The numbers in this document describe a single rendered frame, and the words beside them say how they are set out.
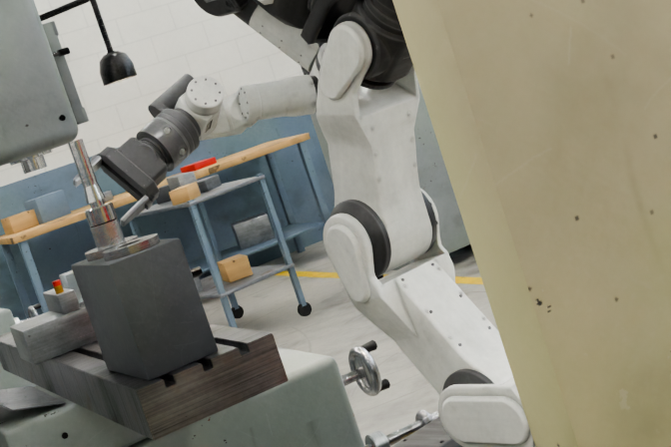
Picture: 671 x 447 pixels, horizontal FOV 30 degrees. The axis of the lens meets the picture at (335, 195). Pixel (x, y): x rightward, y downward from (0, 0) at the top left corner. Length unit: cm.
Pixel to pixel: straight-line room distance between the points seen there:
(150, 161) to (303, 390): 66
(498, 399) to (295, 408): 66
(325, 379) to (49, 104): 78
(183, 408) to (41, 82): 82
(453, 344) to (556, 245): 124
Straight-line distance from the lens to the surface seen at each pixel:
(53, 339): 246
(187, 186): 685
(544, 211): 87
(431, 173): 702
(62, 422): 240
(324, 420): 259
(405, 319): 214
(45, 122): 246
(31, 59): 247
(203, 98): 217
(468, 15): 85
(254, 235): 901
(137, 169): 213
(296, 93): 224
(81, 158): 204
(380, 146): 209
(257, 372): 195
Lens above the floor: 130
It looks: 6 degrees down
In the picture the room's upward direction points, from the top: 18 degrees counter-clockwise
